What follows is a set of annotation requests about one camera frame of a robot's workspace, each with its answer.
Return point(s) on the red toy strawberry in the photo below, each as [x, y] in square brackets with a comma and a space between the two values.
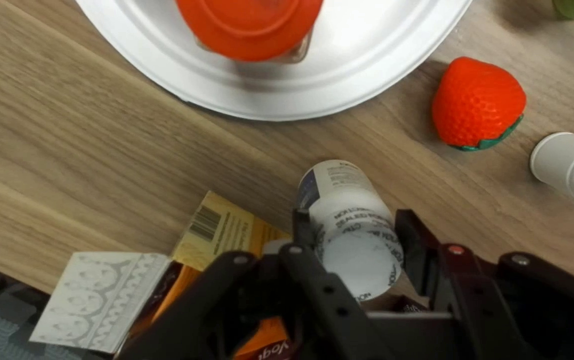
[477, 104]

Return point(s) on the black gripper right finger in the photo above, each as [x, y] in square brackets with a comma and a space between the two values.
[515, 308]

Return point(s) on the white paper plate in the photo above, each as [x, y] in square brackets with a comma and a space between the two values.
[359, 51]

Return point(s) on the open yellow cardboard box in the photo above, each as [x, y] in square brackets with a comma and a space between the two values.
[104, 298]

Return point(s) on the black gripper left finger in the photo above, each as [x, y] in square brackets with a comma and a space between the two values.
[224, 306]

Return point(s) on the orange-lid spice bottle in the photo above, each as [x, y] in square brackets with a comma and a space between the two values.
[253, 31]

